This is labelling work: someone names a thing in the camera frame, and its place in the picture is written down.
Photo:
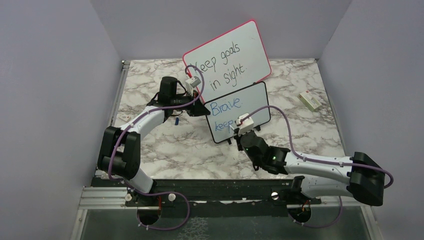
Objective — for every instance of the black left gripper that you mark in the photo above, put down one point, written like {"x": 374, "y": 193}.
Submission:
{"x": 198, "y": 109}

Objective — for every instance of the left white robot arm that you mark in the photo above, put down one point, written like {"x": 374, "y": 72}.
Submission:
{"x": 120, "y": 150}

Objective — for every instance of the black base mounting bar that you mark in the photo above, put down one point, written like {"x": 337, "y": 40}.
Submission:
{"x": 208, "y": 198}

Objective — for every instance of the black framed whiteboard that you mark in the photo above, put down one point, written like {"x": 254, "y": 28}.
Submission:
{"x": 225, "y": 110}

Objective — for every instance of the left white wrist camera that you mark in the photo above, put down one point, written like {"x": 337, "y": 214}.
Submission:
{"x": 191, "y": 83}

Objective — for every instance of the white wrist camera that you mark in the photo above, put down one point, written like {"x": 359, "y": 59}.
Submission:
{"x": 191, "y": 83}
{"x": 244, "y": 121}

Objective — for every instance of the aluminium rail table edge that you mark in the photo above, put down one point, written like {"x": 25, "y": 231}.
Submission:
{"x": 102, "y": 193}

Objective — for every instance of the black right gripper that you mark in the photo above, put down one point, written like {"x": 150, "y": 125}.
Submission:
{"x": 241, "y": 135}

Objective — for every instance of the white green box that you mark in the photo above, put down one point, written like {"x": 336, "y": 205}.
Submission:
{"x": 308, "y": 99}

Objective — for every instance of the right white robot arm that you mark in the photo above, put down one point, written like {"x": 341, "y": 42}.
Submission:
{"x": 358, "y": 176}

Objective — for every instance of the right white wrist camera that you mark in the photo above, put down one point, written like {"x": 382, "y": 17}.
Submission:
{"x": 244, "y": 121}

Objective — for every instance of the pink framed whiteboard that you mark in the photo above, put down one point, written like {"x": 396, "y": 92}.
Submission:
{"x": 229, "y": 62}

